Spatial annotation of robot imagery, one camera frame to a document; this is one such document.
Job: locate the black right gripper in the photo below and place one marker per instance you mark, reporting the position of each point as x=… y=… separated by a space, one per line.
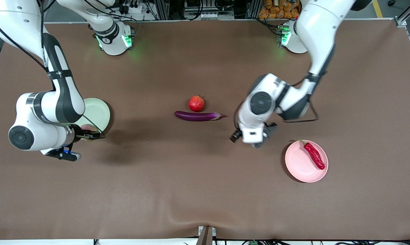
x=78 y=132

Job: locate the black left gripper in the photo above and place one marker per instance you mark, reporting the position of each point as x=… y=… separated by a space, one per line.
x=270 y=129

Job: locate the pink yellow peach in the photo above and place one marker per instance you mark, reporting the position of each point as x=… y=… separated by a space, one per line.
x=89 y=128

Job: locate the purple eggplant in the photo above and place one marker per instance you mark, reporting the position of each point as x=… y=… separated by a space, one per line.
x=194 y=116

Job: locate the red pomegranate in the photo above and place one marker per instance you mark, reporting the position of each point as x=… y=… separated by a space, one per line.
x=196 y=103

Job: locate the red chili pepper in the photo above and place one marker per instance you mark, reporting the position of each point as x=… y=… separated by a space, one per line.
x=315 y=156

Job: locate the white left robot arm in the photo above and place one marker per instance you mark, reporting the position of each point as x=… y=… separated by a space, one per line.
x=317 y=30

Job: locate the pale green plate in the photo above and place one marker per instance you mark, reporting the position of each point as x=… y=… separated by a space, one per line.
x=97 y=112

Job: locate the brown table cloth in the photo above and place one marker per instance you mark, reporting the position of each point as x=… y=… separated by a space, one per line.
x=205 y=190

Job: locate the pink plate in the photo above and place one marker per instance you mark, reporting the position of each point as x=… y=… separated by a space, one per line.
x=302 y=163

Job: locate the white terminal block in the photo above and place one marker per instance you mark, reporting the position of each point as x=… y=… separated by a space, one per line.
x=215 y=16

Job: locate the white power strip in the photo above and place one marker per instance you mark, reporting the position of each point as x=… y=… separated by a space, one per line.
x=135 y=9

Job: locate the bag of orange fruit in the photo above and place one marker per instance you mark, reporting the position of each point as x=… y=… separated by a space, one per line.
x=280 y=10

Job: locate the black caster wheel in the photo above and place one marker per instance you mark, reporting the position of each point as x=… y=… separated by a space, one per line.
x=392 y=2

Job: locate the grey metal table bracket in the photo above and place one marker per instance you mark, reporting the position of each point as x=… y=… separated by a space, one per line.
x=206 y=236

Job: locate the aluminium frame post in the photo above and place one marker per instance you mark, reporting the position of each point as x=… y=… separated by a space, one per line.
x=400 y=21

